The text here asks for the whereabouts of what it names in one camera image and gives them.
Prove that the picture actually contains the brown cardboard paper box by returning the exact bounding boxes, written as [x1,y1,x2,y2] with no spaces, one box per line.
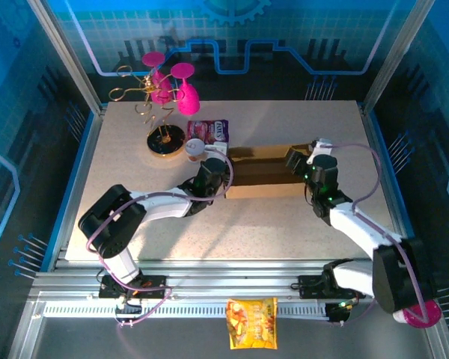
[224,143,314,200]

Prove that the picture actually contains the small white cup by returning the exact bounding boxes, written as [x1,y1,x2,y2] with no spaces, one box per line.
[184,138,207,162]

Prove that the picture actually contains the purple candy pouch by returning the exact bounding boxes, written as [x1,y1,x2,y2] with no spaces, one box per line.
[186,119,230,145]

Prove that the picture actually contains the pink plastic goblet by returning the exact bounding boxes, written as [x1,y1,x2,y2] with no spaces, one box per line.
[171,62,201,115]
[141,51,173,105]

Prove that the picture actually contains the small black controller board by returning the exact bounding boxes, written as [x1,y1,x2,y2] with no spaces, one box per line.
[325,298,360,326]

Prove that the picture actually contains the yellow snack bag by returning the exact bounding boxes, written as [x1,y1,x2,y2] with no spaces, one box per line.
[226,297,279,351]

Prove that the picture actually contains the small white controller board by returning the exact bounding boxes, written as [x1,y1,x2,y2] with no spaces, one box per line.
[114,297,144,329]

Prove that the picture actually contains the white cup with pink lid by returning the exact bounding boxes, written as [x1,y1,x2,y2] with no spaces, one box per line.
[392,301,442,329]

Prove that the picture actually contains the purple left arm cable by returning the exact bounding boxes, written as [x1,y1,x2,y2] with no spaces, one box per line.
[85,155,236,330]

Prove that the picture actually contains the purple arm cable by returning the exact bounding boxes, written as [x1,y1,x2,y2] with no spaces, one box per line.
[85,155,236,330]
[327,143,431,327]

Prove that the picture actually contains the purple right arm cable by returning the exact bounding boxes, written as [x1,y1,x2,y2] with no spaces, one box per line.
[327,143,431,327]

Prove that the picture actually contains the gold wire glass rack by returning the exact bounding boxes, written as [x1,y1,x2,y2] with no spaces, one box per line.
[109,65,186,158]

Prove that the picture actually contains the aluminium frame rail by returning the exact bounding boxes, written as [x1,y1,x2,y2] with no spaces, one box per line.
[28,257,435,300]

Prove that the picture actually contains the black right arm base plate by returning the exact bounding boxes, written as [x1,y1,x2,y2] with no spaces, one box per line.
[297,274,367,300]

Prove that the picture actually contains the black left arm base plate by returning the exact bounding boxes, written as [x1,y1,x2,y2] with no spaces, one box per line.
[97,274,173,300]

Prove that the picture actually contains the white slotted cable duct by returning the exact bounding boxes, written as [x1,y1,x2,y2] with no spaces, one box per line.
[43,301,330,319]

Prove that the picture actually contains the aluminium frame post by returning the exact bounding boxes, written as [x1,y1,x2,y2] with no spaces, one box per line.
[26,0,109,115]
[360,0,436,113]

